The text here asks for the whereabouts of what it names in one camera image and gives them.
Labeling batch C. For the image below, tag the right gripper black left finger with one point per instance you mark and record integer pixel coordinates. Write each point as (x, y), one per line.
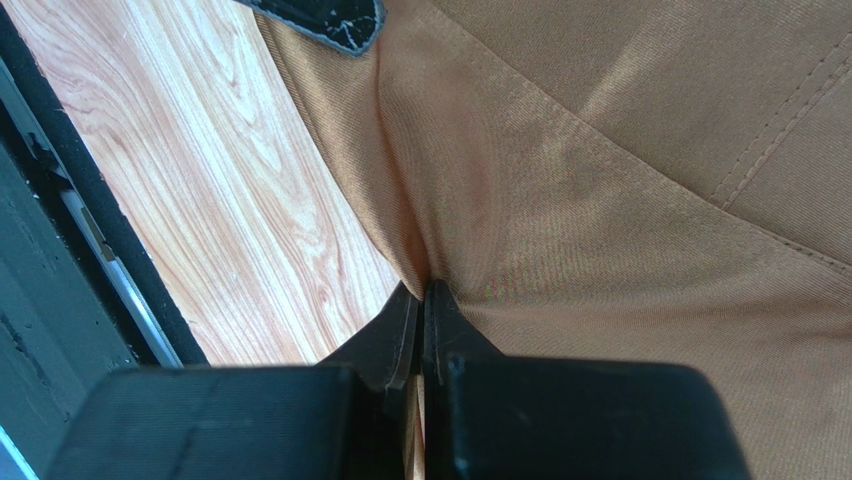
(346, 417)

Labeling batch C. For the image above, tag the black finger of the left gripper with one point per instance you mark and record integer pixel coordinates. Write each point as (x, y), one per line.
(348, 26)

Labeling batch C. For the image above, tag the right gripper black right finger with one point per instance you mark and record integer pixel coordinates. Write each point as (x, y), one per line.
(489, 415)

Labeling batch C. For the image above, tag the brown satin napkin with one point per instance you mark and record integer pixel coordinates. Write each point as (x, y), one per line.
(645, 180)

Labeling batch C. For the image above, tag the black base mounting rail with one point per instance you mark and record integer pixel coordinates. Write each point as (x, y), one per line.
(84, 315)

